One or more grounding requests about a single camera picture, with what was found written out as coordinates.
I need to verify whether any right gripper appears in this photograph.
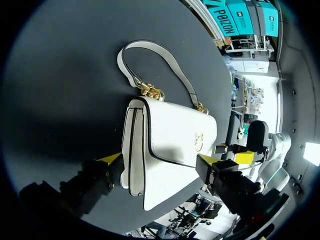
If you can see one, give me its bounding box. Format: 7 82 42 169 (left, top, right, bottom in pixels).
213 120 271 165

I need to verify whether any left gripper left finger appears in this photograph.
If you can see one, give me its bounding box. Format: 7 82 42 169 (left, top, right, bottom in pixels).
58 152 126 215

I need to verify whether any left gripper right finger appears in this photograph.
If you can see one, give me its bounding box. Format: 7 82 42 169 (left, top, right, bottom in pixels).
195 153 264 216

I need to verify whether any white leather handbag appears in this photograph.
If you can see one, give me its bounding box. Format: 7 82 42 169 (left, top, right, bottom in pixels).
116 39 218 212

